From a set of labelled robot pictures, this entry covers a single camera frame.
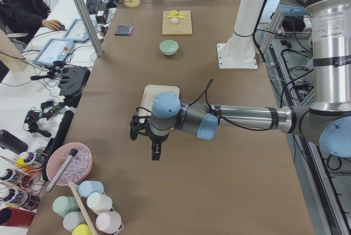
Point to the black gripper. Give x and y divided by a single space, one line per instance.
157 139

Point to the pink bowl with ice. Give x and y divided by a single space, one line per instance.
78 168

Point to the mint green bowl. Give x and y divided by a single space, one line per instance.
169 47

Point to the cream rabbit tray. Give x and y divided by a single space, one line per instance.
151 91

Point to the white cup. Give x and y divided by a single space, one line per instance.
99 203

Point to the blue cup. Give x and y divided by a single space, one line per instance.
86 188

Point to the metal muddler rod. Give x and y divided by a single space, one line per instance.
61 170

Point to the pink cup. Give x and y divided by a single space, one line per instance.
109 222

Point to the green cup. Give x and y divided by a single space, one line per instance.
64 205

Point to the grey cup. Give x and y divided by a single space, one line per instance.
72 220

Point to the yellow cup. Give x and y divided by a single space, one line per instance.
81 229

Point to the grey folded cloth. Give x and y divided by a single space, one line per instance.
124 30

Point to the wooden cutting board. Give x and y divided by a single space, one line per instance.
182 28

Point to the yellow plastic knife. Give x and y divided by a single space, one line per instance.
181 17

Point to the lemon slice stack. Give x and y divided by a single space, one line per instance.
173 13

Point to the far teach pendant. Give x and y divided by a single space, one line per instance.
76 32

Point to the teach pendant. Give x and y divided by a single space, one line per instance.
76 32
54 50

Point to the near teach pendant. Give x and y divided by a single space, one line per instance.
54 50

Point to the black bottle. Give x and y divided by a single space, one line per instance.
12 143

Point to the computer mouse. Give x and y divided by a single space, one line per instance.
61 27

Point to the black keyboard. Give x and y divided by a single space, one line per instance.
92 6

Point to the red cup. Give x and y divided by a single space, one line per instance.
14 217

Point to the seated person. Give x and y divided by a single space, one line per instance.
28 16

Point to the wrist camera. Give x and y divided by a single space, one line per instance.
139 125

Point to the white pedestal column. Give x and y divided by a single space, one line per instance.
239 52

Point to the aluminium frame post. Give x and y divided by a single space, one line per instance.
85 17

